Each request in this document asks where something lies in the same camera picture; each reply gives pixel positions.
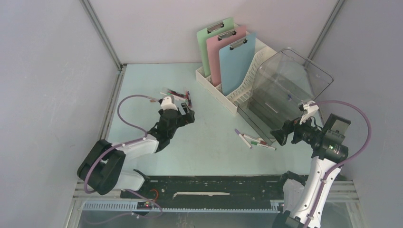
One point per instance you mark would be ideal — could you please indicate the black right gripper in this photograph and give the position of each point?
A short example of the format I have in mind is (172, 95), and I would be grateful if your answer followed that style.
(289, 126)

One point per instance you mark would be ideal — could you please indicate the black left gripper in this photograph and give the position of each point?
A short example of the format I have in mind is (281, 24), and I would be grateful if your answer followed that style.
(187, 118)

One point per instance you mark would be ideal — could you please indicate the purple gel pen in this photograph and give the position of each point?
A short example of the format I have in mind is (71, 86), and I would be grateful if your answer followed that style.
(188, 98)

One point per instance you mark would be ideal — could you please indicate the white file organizer rack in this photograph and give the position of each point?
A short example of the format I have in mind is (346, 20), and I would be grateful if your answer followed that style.
(241, 94)

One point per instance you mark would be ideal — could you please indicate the clear grey drawer box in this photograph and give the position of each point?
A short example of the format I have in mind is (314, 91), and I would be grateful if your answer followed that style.
(285, 73)

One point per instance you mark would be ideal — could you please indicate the blue clipboard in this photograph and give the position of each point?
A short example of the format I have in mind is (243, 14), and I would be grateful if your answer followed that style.
(235, 60)

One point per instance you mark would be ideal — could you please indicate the pink clipboard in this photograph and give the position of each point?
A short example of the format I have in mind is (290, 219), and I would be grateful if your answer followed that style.
(215, 44)

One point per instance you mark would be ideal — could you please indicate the green clipboard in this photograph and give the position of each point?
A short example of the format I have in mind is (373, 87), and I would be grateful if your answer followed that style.
(209, 32)

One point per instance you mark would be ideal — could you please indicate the orange gel pen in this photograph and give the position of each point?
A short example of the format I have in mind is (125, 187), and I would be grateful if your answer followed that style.
(191, 105)

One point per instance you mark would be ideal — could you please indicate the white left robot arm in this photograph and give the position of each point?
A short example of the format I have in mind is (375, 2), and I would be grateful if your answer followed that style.
(105, 168)

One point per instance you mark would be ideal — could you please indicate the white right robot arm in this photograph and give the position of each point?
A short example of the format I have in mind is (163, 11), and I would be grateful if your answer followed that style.
(304, 200)

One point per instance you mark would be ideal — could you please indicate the light green cap marker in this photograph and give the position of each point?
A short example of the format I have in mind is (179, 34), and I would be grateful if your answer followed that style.
(178, 98)

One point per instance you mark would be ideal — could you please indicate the dark red gel pen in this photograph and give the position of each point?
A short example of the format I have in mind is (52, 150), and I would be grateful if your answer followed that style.
(176, 93)

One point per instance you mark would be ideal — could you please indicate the purple cap marker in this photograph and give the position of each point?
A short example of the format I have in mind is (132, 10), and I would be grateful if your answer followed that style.
(243, 139)

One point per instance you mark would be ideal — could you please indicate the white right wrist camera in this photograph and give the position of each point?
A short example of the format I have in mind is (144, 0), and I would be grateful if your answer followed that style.
(308, 110)

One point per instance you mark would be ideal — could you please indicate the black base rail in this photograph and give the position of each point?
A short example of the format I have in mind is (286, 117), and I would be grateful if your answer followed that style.
(217, 192)

